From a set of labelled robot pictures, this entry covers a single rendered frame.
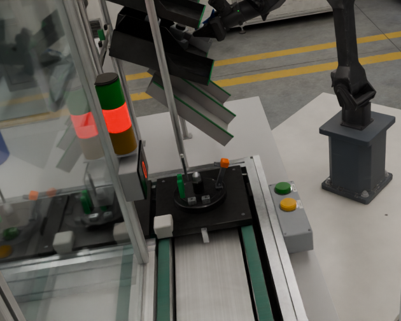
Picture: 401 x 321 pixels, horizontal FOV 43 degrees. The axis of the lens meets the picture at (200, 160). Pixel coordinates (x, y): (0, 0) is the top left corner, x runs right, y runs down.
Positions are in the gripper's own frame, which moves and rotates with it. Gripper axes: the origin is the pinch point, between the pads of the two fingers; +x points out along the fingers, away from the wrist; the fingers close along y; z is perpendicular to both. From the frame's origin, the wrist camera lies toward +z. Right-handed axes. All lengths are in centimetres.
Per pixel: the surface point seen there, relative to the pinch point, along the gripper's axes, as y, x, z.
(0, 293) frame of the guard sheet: 118, -3, 14
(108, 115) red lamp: 64, 8, 7
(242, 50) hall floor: -315, 54, -108
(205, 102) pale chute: 5.7, 8.0, -19.7
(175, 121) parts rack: 21.1, 13.9, -16.1
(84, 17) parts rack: 25.8, 20.2, 20.2
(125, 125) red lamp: 63, 7, 4
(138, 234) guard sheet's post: 62, 18, -22
